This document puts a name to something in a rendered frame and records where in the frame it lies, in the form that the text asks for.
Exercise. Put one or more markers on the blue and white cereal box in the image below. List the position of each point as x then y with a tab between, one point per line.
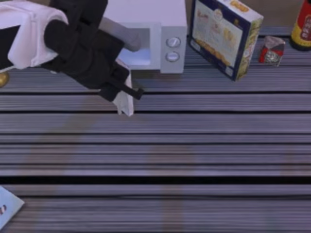
218	36

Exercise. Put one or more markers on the small red and grey box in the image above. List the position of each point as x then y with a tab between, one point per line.
272	51

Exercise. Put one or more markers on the white toy microwave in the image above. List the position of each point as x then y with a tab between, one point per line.
172	26

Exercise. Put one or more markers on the light blue flat card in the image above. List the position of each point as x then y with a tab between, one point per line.
8	206

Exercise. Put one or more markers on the round gold object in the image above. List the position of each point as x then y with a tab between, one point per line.
3	80

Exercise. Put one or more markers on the grey round knob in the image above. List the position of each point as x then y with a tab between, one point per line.
173	41
172	56

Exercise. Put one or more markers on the dark bottle with red label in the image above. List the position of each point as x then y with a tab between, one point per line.
302	24

